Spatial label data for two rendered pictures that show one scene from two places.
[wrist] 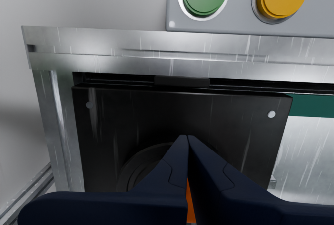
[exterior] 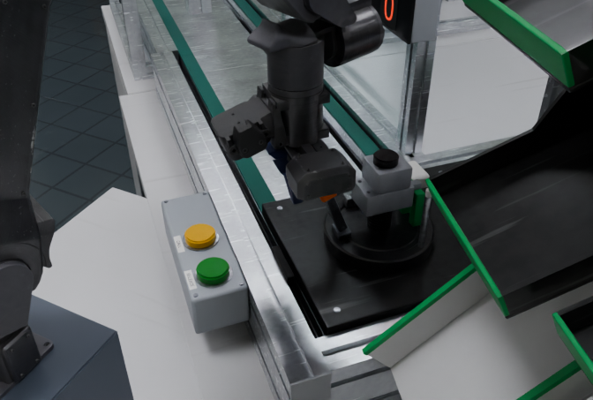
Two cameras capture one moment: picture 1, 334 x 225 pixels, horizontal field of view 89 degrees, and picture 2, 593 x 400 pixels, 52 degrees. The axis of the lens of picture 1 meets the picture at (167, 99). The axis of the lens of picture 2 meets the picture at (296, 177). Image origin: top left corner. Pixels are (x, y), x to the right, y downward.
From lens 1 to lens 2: 0.64 m
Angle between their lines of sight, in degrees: 52
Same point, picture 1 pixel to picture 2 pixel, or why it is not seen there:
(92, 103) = (334, 308)
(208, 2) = (220, 262)
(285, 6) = (206, 229)
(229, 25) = (228, 254)
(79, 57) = (297, 335)
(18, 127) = not seen: outside the picture
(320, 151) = not seen: hidden behind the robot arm
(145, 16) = (238, 369)
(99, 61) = (295, 320)
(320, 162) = not seen: hidden behind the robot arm
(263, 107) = (277, 214)
